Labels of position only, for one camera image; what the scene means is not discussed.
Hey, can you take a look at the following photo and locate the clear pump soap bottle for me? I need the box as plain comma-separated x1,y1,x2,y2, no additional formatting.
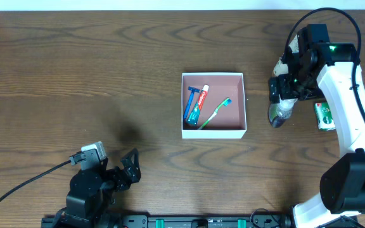
267,99,298,128

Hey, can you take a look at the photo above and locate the Colgate toothpaste tube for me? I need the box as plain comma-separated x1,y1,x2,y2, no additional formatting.
187,84,209,126

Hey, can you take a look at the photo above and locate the green toothbrush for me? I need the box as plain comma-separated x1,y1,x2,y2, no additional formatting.
198,98,232,130

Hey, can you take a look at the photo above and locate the blue disposable razor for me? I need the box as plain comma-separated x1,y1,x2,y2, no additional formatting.
182,86,200,120

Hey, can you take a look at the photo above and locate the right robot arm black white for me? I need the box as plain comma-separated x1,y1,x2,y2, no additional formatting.
268,24,365,227

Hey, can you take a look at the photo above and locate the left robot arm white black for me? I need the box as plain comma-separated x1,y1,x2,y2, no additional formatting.
50,148,141,228

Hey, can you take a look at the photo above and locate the green soap bar pack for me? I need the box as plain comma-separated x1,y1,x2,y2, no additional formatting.
314,102,336,131

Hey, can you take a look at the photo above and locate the white lotion tube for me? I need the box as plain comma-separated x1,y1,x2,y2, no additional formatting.
272,35,299,77

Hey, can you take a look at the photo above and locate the white box pink interior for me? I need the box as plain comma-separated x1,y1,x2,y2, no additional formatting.
181,72,247,139

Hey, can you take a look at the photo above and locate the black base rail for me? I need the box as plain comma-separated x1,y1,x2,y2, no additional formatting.
41,215,359,228

